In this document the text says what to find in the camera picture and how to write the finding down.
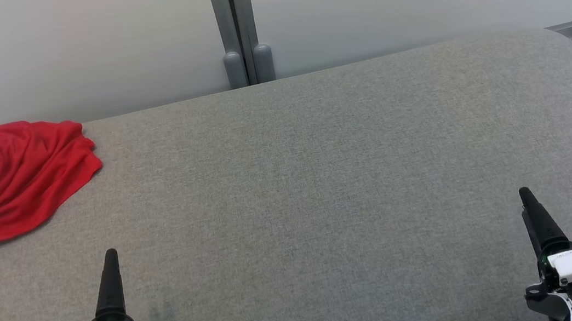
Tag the grey vertical frame post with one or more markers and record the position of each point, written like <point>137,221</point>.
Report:
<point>233,12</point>

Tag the red shorts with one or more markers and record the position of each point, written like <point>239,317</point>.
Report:
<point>28,172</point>

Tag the grey fabric sofa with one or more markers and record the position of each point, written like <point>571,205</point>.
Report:
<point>323,189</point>

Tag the grey round-topped cylinder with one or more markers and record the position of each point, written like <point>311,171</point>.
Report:
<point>235,70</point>
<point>264,64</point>

